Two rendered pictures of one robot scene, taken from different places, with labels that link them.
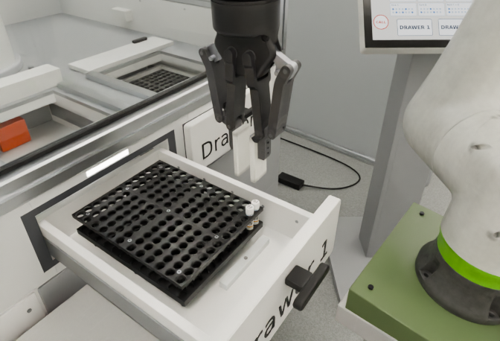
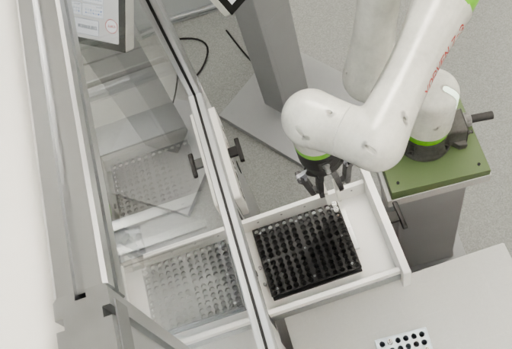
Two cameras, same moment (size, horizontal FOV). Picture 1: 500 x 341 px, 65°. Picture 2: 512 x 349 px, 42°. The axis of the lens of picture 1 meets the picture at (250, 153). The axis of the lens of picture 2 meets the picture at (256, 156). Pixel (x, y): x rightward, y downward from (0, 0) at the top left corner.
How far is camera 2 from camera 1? 1.20 m
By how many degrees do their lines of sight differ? 34
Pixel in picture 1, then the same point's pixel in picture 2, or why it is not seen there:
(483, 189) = (424, 117)
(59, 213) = not seen: hidden behind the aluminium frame
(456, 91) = (376, 74)
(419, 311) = (422, 173)
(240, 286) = (361, 241)
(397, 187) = (281, 55)
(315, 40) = not seen: outside the picture
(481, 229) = (430, 129)
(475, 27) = (369, 46)
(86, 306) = (300, 321)
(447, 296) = (427, 156)
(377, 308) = (408, 189)
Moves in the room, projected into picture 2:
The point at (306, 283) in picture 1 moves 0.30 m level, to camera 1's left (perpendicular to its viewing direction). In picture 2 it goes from (398, 216) to (324, 318)
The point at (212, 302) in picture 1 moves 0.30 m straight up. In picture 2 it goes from (362, 258) to (354, 211)
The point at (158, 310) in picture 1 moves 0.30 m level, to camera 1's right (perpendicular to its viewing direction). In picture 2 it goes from (366, 281) to (436, 184)
